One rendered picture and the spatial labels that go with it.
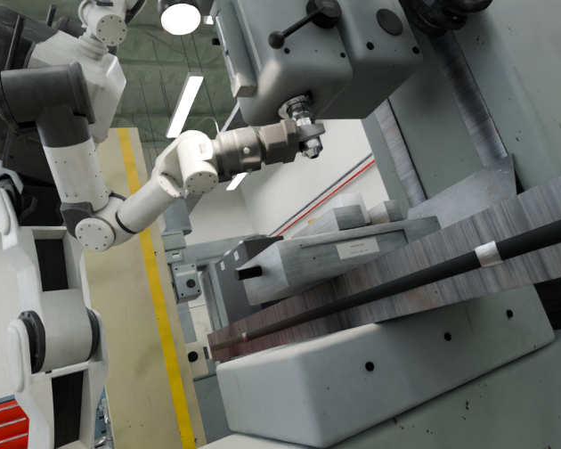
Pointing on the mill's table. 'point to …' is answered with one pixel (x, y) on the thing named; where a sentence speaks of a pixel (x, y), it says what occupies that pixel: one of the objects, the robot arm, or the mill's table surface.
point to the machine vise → (332, 253)
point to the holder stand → (237, 295)
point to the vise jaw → (335, 221)
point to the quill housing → (288, 59)
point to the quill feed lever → (324, 17)
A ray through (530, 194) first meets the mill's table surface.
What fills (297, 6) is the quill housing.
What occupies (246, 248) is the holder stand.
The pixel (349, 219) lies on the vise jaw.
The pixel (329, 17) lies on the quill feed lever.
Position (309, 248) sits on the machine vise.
